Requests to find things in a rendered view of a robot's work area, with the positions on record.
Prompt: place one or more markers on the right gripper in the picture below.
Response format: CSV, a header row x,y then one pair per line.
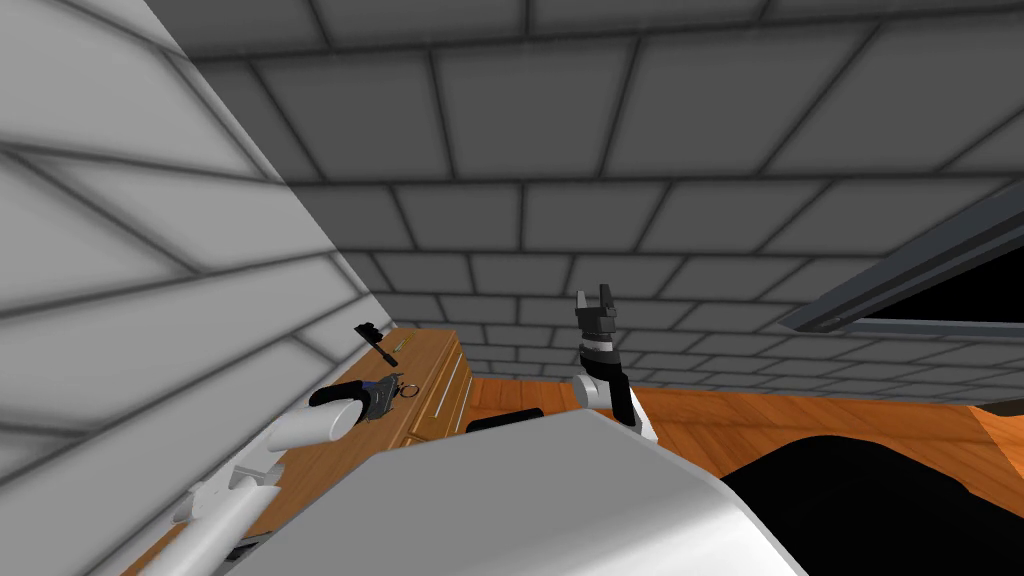
x,y
597,323

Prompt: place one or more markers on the brown wooden dresser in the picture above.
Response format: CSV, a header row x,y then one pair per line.
x,y
420,360

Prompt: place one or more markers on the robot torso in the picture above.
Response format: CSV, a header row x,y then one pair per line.
x,y
520,512

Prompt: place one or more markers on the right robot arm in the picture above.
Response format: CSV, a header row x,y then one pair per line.
x,y
614,376

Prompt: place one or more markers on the black slim tool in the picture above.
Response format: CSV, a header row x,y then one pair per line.
x,y
374,337

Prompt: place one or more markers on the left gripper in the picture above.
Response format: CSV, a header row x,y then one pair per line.
x,y
382,398

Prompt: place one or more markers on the dark grey framed window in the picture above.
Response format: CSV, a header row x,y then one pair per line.
x,y
944,288

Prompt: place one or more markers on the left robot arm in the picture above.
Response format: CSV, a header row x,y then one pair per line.
x,y
312,428

